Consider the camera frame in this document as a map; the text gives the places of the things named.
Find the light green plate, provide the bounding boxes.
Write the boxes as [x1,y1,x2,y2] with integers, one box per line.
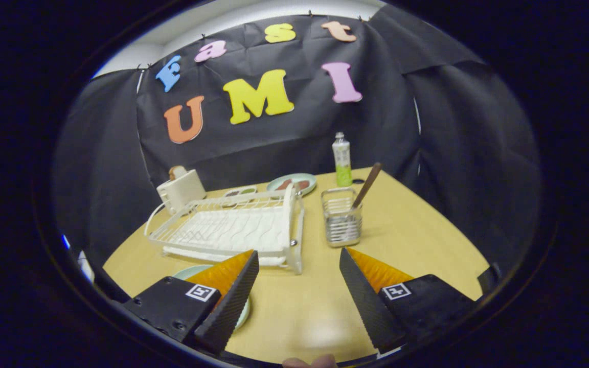
[172,264,252,330]

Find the green label bottle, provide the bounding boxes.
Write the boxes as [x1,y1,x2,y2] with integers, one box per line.
[332,132,353,188]

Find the white dish rack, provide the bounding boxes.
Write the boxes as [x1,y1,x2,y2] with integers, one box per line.
[144,184,305,275]

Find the white toaster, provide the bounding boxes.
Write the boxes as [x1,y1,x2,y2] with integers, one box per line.
[156,170,207,214]

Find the green plate with food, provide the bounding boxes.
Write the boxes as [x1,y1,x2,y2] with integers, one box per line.
[266,173,318,197]

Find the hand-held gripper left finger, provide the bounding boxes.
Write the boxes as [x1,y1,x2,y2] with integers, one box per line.
[123,249,260,355]

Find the clear wire basket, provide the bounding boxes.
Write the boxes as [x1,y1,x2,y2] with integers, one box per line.
[321,187,363,248]

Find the brown food pieces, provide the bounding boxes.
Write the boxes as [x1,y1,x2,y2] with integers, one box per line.
[276,178,310,193]

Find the black backdrop cloth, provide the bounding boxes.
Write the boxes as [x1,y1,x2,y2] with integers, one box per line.
[52,5,543,287]

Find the small white dish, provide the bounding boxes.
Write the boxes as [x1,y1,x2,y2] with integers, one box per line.
[223,186,258,199]

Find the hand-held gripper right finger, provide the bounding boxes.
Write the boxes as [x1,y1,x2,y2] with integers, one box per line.
[339,247,479,354]

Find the wooden handle spoon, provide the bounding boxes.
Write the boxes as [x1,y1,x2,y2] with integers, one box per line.
[352,163,383,209]

